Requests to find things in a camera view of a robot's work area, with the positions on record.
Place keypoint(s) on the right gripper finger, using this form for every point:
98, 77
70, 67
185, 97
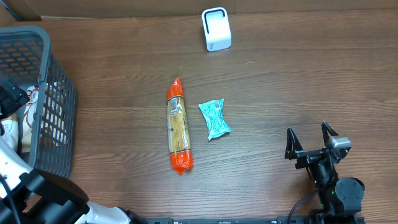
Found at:
327, 132
293, 147

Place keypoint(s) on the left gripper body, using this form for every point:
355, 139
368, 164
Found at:
9, 104

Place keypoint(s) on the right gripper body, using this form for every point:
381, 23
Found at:
308, 158

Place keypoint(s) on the beige brown snack pouch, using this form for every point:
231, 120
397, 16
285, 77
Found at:
10, 123

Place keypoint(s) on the teal snack packet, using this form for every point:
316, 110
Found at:
215, 123

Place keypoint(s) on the orange spaghetti package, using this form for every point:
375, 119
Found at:
180, 150

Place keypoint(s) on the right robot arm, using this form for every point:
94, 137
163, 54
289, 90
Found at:
340, 198

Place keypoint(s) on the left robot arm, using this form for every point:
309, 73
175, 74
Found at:
31, 195

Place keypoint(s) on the white barcode scanner stand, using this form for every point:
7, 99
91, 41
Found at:
216, 29

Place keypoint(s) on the grey plastic shopping basket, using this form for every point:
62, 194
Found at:
42, 128

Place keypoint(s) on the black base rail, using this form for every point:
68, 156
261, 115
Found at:
278, 220

